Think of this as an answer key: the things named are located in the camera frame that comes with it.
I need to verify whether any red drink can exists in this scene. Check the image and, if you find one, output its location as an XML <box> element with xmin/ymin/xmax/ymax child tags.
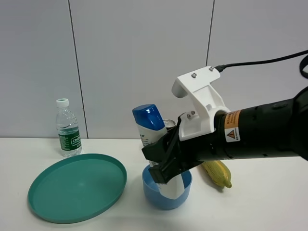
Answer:
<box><xmin>163</xmin><ymin>119</ymin><xmax>176</xmax><ymax>131</ymax></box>

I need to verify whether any clear plastic water bottle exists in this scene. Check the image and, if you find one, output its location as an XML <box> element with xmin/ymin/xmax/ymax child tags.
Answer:
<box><xmin>56</xmin><ymin>98</ymin><xmax>82</xmax><ymax>157</ymax></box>

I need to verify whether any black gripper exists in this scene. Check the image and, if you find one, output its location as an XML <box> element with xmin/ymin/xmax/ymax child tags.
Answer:
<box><xmin>142</xmin><ymin>116</ymin><xmax>218</xmax><ymax>184</ymax></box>

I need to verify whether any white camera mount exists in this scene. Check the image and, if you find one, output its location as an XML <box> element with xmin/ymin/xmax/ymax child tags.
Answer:
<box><xmin>171</xmin><ymin>66</ymin><xmax>229</xmax><ymax>141</ymax></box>

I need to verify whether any blue plastic bowl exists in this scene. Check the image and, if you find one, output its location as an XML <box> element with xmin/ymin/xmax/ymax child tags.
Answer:
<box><xmin>142</xmin><ymin>165</ymin><xmax>192</xmax><ymax>210</ymax></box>

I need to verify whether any yellow green corn cob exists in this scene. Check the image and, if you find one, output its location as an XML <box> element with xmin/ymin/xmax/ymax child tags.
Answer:
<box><xmin>201</xmin><ymin>160</ymin><xmax>232</xmax><ymax>188</ymax></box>

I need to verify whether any green round plate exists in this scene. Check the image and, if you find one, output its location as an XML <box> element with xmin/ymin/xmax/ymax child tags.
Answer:
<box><xmin>27</xmin><ymin>154</ymin><xmax>127</xmax><ymax>224</ymax></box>

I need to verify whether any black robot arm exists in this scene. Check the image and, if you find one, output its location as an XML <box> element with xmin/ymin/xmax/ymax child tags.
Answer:
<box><xmin>142</xmin><ymin>89</ymin><xmax>308</xmax><ymax>183</ymax></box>

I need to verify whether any white blue shampoo bottle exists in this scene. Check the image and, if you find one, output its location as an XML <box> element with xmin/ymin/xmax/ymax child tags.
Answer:
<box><xmin>132</xmin><ymin>104</ymin><xmax>185</xmax><ymax>200</ymax></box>

